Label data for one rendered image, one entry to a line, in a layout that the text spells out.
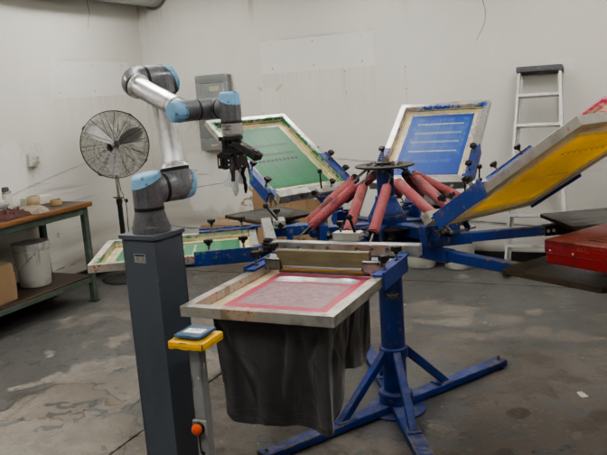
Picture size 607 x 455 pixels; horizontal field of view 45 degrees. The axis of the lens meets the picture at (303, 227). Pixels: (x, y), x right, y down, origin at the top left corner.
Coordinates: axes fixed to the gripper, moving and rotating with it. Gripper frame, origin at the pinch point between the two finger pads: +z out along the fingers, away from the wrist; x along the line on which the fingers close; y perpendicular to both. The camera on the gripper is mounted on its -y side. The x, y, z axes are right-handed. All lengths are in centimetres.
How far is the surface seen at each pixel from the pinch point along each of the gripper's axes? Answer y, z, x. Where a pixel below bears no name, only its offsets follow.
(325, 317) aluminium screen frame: -41, 37, 18
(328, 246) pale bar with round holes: 0, 33, -60
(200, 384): -6, 56, 41
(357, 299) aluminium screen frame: -42, 38, -4
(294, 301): -15.9, 40.7, -4.1
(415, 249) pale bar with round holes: -39, 34, -64
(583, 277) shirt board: -105, 41, -64
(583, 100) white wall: -38, -8, -457
